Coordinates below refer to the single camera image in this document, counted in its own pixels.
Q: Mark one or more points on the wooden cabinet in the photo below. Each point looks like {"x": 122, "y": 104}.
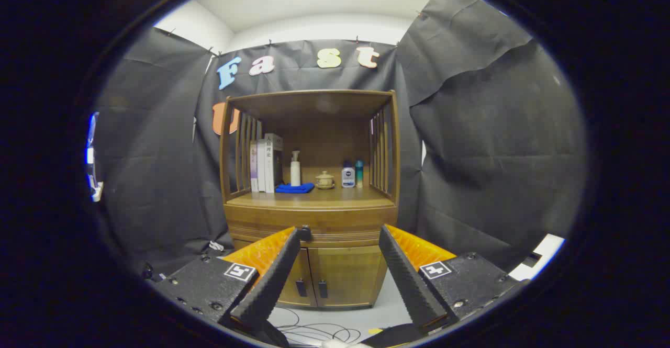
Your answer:
{"x": 314, "y": 104}

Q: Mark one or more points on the teal slim bottle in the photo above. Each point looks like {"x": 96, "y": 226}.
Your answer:
{"x": 359, "y": 174}

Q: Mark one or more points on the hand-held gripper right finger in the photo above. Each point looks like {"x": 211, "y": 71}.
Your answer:
{"x": 408, "y": 280}

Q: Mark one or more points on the wooden cabinet door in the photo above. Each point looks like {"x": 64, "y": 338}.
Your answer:
{"x": 345, "y": 274}
{"x": 306, "y": 264}

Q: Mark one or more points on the white spine book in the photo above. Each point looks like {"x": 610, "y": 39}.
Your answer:
{"x": 261, "y": 167}

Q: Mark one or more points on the wooden countertop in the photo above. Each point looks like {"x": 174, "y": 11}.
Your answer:
{"x": 335, "y": 197}

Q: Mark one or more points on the white bottle with navy cap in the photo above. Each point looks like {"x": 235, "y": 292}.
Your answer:
{"x": 348, "y": 176}

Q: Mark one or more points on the wooden drawer with black knob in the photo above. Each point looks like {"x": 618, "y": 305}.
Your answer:
{"x": 340, "y": 222}

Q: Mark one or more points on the blue folded cloth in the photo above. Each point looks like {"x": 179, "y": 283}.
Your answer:
{"x": 294, "y": 188}

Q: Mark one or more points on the grey book with portrait cover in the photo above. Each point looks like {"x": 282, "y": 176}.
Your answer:
{"x": 273, "y": 162}

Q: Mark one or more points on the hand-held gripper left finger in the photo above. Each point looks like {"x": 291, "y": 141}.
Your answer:
{"x": 272, "y": 280}

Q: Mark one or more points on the beige lidded tea cup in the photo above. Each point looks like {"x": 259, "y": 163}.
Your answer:
{"x": 325, "y": 180}

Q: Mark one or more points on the lilac spine book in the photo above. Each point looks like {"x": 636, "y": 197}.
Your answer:
{"x": 254, "y": 167}

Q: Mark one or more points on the white pump bottle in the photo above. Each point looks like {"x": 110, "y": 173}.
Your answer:
{"x": 296, "y": 172}

